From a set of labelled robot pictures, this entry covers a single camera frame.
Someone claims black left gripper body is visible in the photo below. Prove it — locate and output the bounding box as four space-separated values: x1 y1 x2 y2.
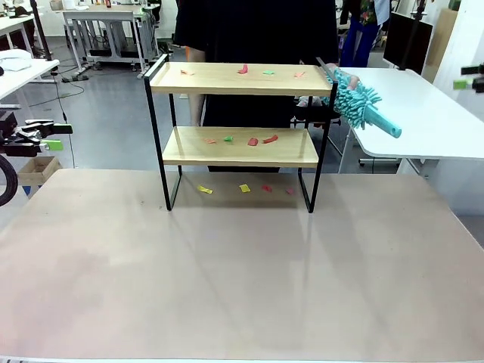
0 128 24 157

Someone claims teal chenille duster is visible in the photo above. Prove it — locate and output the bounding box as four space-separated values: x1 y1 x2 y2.
321 67 403 140

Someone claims person right forearm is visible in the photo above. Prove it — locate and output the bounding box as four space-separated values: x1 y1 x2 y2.
185 45 207 128

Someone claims cardboard box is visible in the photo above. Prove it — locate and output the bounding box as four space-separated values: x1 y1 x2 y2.
17 155 64 188

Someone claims brown cardboard sheet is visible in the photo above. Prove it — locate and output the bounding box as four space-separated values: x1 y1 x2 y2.
430 7 459 76

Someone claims large white table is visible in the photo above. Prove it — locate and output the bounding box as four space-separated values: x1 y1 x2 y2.
332 67 484 178

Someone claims black stand pole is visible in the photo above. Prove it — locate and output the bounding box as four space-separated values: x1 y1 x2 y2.
399 0 428 73

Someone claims white cloth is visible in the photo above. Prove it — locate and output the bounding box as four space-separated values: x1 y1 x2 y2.
0 48 33 73

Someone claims black monitor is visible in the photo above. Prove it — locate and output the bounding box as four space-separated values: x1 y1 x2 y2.
383 11 434 76

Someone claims black tripod pole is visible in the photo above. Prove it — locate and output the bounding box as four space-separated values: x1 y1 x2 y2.
29 0 53 61

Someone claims distant white desk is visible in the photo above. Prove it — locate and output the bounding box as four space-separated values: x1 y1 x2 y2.
0 14 36 52

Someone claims person in blue trousers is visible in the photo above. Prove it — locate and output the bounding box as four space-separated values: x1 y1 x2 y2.
338 0 391 68

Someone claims grey metal workbench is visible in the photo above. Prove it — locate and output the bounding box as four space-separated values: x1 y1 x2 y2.
62 3 162 73

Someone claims black office chair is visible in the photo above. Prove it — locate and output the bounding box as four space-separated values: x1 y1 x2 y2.
290 96 343 129

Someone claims person torso in black shirt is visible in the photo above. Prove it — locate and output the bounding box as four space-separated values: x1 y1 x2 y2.
173 0 340 173

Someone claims black floor cable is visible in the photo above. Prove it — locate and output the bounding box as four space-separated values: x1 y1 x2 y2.
52 70 86 169

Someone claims black robot cable hose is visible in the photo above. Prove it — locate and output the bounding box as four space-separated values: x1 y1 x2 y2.
0 153 20 207

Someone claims two-tier wooden shelf black frame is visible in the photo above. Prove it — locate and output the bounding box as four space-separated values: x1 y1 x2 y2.
143 52 339 214

